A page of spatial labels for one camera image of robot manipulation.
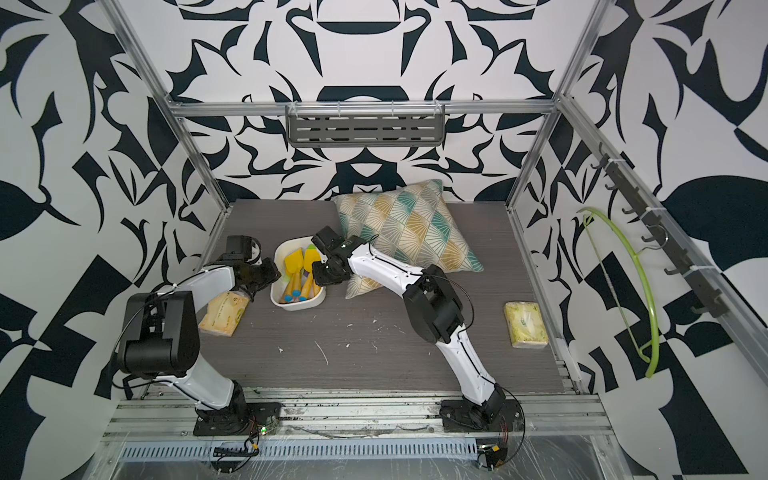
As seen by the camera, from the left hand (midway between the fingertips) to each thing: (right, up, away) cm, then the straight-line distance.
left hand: (278, 271), depth 96 cm
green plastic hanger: (+85, -13, -38) cm, 94 cm away
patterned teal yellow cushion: (+41, +16, -2) cm, 44 cm away
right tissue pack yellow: (+74, -14, -10) cm, 76 cm away
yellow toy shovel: (+4, +2, +4) cm, 5 cm away
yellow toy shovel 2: (+9, +4, +5) cm, 11 cm away
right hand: (+14, -1, -6) cm, 15 cm away
